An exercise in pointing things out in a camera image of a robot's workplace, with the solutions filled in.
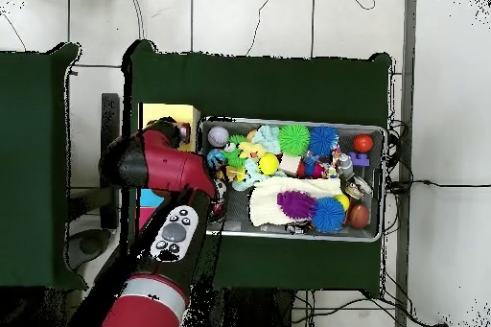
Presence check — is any wooden box with three holes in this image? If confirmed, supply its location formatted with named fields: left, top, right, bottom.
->
left=137, top=103, right=202, bottom=230

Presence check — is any cream muslin cloth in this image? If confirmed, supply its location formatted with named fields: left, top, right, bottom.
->
left=248, top=175, right=343, bottom=227

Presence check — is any purple spiky toy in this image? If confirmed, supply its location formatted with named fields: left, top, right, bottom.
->
left=276, top=189, right=318, bottom=221

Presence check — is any black and white soccer ball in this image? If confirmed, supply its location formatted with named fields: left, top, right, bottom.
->
left=214, top=178, right=228, bottom=202

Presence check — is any black upright panel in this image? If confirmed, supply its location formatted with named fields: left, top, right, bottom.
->
left=100, top=92, right=121, bottom=230

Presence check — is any blue spiky ball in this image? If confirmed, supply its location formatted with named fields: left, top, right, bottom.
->
left=308, top=125, right=340, bottom=158
left=311, top=197, right=347, bottom=234

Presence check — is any dark green side-table cloth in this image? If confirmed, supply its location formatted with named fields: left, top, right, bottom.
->
left=0, top=42, right=89, bottom=291

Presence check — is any mint green cloth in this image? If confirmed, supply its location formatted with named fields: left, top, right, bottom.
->
left=250, top=124, right=283, bottom=155

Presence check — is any green spiky ball white nub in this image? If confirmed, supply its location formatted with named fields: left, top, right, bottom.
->
left=277, top=123, right=311, bottom=157

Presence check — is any dark green table cloth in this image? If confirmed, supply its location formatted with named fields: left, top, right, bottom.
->
left=120, top=39, right=393, bottom=299

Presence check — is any yellow tennis ball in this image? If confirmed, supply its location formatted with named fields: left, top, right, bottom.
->
left=257, top=152, right=280, bottom=175

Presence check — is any green spiky ball with eyes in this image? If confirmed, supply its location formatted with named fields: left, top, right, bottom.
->
left=223, top=133, right=250, bottom=170

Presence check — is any shallow mesh bin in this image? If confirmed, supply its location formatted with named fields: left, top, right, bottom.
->
left=197, top=115, right=386, bottom=243

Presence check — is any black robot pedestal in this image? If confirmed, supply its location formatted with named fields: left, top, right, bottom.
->
left=187, top=287, right=296, bottom=327

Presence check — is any blue globe ball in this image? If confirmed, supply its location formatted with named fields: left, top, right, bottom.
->
left=206, top=149, right=227, bottom=171

